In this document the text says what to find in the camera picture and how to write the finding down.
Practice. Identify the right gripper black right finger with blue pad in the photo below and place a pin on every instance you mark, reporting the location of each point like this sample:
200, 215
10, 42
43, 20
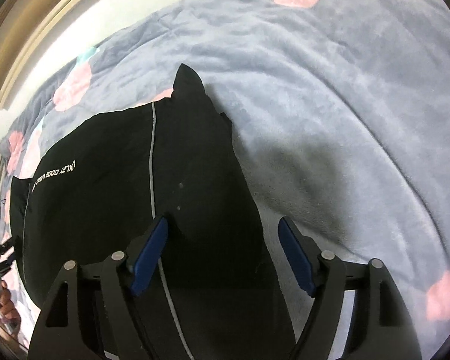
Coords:
360, 297

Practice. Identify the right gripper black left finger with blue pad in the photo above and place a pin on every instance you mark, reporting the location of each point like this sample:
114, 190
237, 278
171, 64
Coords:
87, 302

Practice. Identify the black hooded jacket grey piping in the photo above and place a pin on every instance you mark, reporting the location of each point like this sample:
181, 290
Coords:
215, 294

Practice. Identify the person's left hand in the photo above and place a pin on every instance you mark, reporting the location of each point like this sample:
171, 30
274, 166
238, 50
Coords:
8, 310

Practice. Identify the grey blanket pink flowers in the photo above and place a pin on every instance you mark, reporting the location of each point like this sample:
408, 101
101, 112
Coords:
340, 114

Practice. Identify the wooden bed frame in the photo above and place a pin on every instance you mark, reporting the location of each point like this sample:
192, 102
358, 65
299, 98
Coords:
23, 25

